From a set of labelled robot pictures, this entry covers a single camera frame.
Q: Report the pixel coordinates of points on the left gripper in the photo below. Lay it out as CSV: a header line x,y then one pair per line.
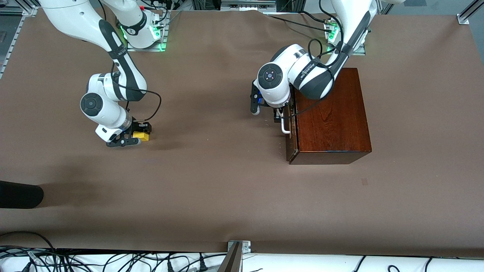
x,y
280,110

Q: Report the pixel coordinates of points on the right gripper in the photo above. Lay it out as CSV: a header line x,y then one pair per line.
x,y
140,127

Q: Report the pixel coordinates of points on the yellow block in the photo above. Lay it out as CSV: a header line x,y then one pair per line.
x,y
143,136

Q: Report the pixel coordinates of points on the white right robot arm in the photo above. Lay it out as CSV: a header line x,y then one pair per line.
x,y
106,109

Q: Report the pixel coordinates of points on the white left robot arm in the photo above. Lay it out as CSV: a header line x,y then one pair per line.
x,y
314,75

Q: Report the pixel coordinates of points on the dark brown wooden cabinet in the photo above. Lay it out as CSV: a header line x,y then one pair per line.
x,y
332,121

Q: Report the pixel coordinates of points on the brown paper table cover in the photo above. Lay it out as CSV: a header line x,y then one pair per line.
x,y
208,170

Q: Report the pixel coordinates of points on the grey electronics box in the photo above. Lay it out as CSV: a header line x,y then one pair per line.
x,y
247,5

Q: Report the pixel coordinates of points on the black foam cylinder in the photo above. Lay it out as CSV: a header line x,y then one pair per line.
x,y
19,194

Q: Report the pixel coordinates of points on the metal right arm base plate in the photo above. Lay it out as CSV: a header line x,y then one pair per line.
x,y
145,49

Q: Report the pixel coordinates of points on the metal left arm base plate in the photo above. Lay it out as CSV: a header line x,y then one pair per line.
x,y
359,51

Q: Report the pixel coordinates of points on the silver metal bracket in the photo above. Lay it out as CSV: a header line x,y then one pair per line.
x,y
245,246

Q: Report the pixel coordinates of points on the dark metal post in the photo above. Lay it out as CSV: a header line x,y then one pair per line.
x,y
231,260

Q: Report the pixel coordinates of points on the aluminium frame rail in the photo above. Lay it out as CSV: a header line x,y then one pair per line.
x,y
11,45

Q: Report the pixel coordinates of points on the aluminium corner bracket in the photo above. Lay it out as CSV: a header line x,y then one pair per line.
x,y
464,18

